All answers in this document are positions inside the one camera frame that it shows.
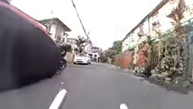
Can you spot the grey asphalt road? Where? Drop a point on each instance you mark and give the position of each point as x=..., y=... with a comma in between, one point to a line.
x=95, y=87

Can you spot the pale two-storey building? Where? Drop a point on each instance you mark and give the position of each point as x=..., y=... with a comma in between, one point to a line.
x=56, y=28

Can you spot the bushes along wall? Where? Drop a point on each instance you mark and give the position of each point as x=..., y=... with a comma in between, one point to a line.
x=171, y=53

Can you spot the white car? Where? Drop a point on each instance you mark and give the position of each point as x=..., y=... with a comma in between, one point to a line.
x=82, y=59

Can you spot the dark red vehicle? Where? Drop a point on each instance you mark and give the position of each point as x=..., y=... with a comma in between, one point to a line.
x=14, y=50

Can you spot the pale long building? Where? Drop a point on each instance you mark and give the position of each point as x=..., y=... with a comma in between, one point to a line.
x=161, y=19

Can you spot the buildings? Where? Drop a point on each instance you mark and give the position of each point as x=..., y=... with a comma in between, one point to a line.
x=93, y=52

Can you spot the trees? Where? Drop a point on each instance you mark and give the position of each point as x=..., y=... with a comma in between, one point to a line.
x=113, y=50

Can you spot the red-brown wall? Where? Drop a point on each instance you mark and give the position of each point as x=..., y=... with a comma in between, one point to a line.
x=124, y=60

